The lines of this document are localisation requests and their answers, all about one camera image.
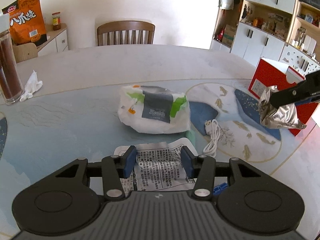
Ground orange snack bag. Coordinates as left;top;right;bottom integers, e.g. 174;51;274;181
2;0;47;47

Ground round fish pattern placemat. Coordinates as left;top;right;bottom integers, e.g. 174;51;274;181
187;80;283;165

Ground red lid jar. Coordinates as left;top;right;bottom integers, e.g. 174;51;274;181
52;12;61;31

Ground silver foil packet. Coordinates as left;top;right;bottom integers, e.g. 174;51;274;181
258;86;306;130

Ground white drawer sideboard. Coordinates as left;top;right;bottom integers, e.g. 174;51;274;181
37;23;69;56

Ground crumpled white tissue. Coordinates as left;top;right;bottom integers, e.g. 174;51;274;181
20;70;43;102

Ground white green wipes pack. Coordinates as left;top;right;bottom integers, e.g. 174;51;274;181
118;85;191;134

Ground white printed text packet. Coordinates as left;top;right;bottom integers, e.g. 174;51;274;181
120;138;198;195

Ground grey hanging tote bag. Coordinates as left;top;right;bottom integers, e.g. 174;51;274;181
219;0;234;10

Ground red white cardboard box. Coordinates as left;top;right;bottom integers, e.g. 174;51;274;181
248;57;319;136

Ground glass jar brown contents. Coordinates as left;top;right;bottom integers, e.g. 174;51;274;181
0;13;25;105

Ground wooden chair behind table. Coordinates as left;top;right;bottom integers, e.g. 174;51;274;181
97;20;156;46

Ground white usb cable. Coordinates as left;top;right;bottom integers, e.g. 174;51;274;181
202;119;222;158

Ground white wall cabinet unit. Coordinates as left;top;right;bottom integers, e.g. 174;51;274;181
210;0;319;70

